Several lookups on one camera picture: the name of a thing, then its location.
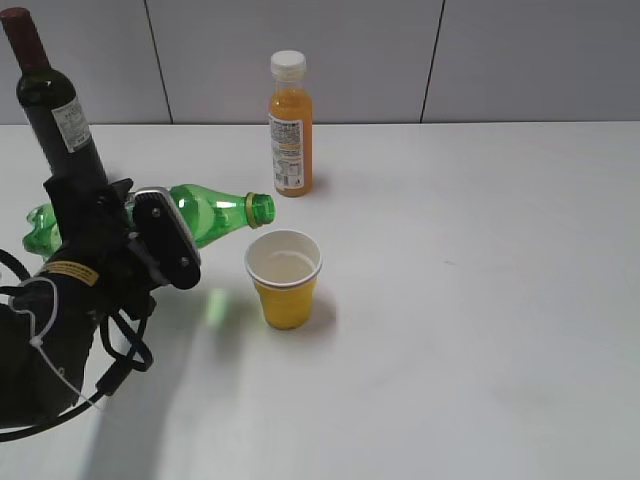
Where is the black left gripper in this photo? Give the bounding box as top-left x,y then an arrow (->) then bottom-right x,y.
44,176 -> 156,320

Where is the green sprite bottle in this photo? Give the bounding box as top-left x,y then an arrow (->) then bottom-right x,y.
22,184 -> 276,259

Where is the yellow paper cup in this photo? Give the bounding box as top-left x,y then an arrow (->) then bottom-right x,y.
244,229 -> 323,330

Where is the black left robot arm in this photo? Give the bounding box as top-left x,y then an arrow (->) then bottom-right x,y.
1,176 -> 157,441

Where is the dark red wine bottle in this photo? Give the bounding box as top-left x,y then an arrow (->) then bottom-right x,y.
1,7 -> 107,190

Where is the orange juice bottle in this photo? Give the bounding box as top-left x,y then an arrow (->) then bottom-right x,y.
268,50 -> 313,198

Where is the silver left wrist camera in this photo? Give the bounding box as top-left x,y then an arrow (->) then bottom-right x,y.
132,187 -> 201,290

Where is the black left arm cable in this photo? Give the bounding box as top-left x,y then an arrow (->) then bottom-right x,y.
0,248 -> 154,443

